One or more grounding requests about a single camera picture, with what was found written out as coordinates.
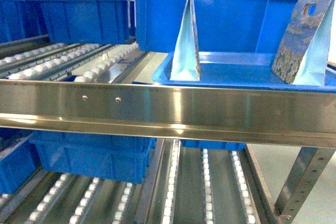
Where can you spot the steel shelf front rail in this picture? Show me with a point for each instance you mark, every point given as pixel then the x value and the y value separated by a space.
pixel 232 115

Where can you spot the small blue crate lower right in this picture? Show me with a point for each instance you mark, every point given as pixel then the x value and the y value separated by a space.
pixel 215 145

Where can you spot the large blue crate behind tray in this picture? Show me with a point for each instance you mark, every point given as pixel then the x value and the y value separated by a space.
pixel 222 25

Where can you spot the shallow blue plastic tray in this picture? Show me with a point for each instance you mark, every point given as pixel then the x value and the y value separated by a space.
pixel 238 71

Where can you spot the steel rack upright post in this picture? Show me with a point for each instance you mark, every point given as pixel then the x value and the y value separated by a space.
pixel 305 172

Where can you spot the blue crate lower left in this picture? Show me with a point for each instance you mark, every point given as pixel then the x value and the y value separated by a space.
pixel 19 158

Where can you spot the blue crate upper left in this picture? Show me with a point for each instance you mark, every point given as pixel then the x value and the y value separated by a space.
pixel 89 21

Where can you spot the flower gift bag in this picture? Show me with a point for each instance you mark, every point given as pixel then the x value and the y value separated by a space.
pixel 302 55
pixel 186 62

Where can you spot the stacked blue crates lower shelf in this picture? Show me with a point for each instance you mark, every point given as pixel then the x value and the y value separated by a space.
pixel 115 157

